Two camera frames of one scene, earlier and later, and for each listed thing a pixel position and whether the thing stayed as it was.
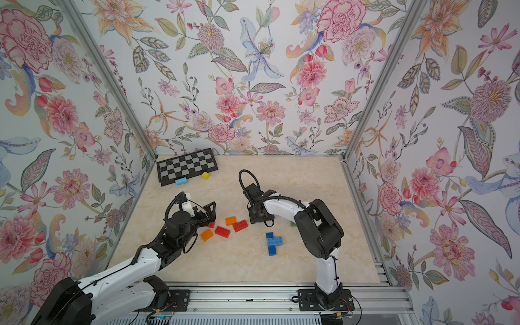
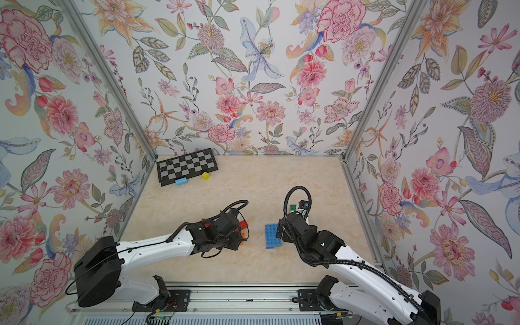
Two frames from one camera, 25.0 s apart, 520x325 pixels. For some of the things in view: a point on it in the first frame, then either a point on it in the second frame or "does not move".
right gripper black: [252, 217] -> [281, 227]
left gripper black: [210, 215] -> [238, 239]
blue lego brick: [275, 241] does not move
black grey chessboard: [185, 166] does not move
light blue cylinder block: [181, 181] does not move
